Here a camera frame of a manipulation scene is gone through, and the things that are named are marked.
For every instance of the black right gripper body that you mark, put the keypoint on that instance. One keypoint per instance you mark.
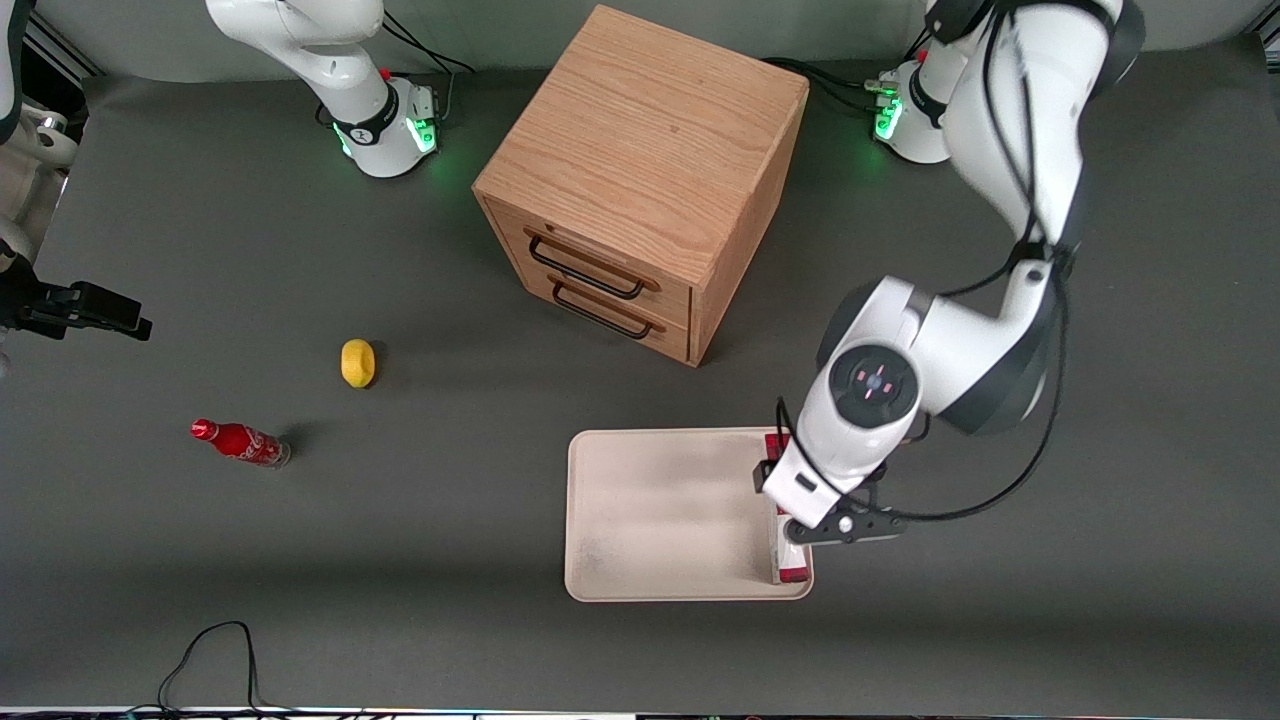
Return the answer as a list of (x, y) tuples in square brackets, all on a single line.
[(52, 305)]

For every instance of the red cookie box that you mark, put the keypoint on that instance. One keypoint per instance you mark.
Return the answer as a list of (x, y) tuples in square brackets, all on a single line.
[(790, 562)]

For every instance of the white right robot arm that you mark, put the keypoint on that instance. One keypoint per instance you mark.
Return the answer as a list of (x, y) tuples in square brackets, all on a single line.
[(375, 115)]

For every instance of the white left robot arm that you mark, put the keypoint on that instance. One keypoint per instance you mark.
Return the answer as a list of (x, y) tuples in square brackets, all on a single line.
[(1010, 130)]

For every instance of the cream plastic tray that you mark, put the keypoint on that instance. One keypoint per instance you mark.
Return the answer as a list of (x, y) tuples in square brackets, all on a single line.
[(670, 515)]

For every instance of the red cola bottle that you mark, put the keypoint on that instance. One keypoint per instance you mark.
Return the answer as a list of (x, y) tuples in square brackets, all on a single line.
[(240, 442)]

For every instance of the yellow lemon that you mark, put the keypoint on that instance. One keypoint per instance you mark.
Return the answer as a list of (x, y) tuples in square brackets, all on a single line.
[(358, 363)]

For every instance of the wooden drawer cabinet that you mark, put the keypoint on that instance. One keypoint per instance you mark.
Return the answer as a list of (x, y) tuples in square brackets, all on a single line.
[(650, 130)]

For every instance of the aluminium frame rail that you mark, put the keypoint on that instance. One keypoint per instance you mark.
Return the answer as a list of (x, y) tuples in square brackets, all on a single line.
[(62, 50)]

